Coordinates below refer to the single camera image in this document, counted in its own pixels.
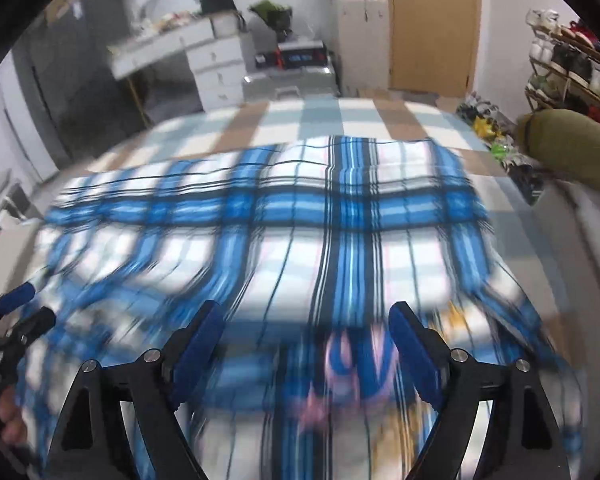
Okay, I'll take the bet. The wooden door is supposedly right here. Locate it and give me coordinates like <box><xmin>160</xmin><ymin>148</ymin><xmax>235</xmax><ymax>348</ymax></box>
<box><xmin>380</xmin><ymin>0</ymin><xmax>483</xmax><ymax>97</ymax></box>

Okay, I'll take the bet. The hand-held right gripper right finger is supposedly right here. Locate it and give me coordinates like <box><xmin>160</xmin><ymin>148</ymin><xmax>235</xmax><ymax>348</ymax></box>
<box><xmin>387</xmin><ymin>301</ymin><xmax>571</xmax><ymax>480</ymax></box>

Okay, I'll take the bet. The pile of floor clutter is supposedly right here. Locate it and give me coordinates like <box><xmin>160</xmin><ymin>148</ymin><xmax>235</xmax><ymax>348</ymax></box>
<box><xmin>455</xmin><ymin>92</ymin><xmax>547</xmax><ymax>202</ymax></box>

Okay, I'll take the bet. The checkered beige blue blanket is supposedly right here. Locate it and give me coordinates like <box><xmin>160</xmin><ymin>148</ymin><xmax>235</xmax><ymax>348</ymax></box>
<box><xmin>50</xmin><ymin>95</ymin><xmax>581</xmax><ymax>361</ymax></box>

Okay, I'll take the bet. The white cabinet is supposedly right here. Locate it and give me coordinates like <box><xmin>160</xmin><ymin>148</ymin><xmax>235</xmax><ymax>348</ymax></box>
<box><xmin>330</xmin><ymin>0</ymin><xmax>394</xmax><ymax>97</ymax></box>

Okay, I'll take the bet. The silver suitcase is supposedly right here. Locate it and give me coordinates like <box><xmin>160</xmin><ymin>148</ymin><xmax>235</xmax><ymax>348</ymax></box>
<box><xmin>242</xmin><ymin>65</ymin><xmax>340</xmax><ymax>104</ymax></box>

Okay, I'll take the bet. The person's left hand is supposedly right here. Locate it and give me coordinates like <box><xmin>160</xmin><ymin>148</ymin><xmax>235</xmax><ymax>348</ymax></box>
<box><xmin>0</xmin><ymin>390</ymin><xmax>29</xmax><ymax>454</ymax></box>

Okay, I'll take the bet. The wrapped flower bouquet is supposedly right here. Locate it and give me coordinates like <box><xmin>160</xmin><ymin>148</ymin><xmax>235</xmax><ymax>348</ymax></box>
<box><xmin>248</xmin><ymin>0</ymin><xmax>295</xmax><ymax>42</ymax></box>

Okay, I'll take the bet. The shoe rack with shoes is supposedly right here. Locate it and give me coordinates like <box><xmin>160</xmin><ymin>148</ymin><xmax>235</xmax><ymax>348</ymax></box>
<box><xmin>524</xmin><ymin>7</ymin><xmax>600</xmax><ymax>132</ymax></box>

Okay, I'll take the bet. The dark grey refrigerator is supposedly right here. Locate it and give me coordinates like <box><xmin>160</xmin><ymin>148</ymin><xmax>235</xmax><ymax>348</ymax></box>
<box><xmin>45</xmin><ymin>0</ymin><xmax>148</xmax><ymax>166</ymax></box>

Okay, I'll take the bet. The white mattress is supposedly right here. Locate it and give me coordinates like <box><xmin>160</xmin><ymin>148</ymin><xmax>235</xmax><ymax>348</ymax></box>
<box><xmin>545</xmin><ymin>179</ymin><xmax>600</xmax><ymax>461</ymax></box>

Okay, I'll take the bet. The arched mirror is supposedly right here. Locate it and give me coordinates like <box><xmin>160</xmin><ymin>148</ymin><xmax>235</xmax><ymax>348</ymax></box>
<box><xmin>140</xmin><ymin>0</ymin><xmax>207</xmax><ymax>27</ymax></box>

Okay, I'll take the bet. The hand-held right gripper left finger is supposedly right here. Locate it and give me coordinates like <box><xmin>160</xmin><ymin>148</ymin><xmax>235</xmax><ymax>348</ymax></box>
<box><xmin>45</xmin><ymin>300</ymin><xmax>226</xmax><ymax>480</ymax></box>

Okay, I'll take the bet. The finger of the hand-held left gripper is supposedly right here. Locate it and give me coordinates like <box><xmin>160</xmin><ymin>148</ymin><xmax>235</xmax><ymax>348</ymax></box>
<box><xmin>0</xmin><ymin>280</ymin><xmax>39</xmax><ymax>324</ymax></box>
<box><xmin>6</xmin><ymin>307</ymin><xmax>58</xmax><ymax>349</ymax></box>

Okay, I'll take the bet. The olive green pillow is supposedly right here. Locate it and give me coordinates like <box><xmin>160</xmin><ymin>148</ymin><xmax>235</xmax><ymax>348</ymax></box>
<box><xmin>516</xmin><ymin>109</ymin><xmax>600</xmax><ymax>192</ymax></box>

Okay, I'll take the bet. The black shoe box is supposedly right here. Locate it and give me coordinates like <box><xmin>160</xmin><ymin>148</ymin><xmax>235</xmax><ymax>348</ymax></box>
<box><xmin>255</xmin><ymin>40</ymin><xmax>332</xmax><ymax>70</ymax></box>

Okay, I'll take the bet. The white dressing table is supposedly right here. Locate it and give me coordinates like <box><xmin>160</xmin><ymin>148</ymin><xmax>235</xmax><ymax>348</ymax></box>
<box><xmin>107</xmin><ymin>24</ymin><xmax>254</xmax><ymax>112</ymax></box>

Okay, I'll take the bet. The clutter on dressing table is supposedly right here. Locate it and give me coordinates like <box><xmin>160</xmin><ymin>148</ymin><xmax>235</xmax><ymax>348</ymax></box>
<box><xmin>139</xmin><ymin>10</ymin><xmax>206</xmax><ymax>36</ymax></box>

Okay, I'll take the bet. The blue white plaid shirt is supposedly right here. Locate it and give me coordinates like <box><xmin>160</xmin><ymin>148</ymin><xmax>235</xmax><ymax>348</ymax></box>
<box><xmin>17</xmin><ymin>135</ymin><xmax>588</xmax><ymax>480</ymax></box>

